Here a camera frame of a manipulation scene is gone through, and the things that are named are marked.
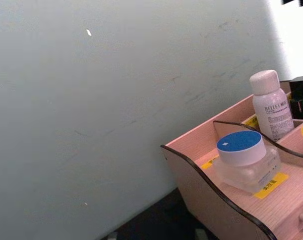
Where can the pink wooden organizer box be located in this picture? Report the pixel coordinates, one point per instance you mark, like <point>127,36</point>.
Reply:
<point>191,140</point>

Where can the clear jar with blue lid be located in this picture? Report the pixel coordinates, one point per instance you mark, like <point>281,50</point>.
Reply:
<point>241,150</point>

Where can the white plastic bottle with cap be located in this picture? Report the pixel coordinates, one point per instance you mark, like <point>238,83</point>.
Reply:
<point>271,110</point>

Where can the dark box with red mark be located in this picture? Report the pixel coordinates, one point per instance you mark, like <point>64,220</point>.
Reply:
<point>299,108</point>

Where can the black cosmetic box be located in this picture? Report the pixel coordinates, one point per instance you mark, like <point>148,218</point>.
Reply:
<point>301,86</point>

